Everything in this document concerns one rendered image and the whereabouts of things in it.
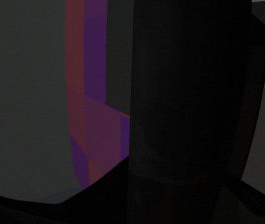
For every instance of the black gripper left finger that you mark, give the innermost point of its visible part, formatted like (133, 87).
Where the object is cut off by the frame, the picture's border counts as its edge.
(104, 202)

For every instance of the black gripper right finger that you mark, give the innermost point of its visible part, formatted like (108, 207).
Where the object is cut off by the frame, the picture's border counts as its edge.
(238, 203)

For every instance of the black flat mat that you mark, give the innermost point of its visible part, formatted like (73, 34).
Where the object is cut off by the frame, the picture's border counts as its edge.
(118, 73)

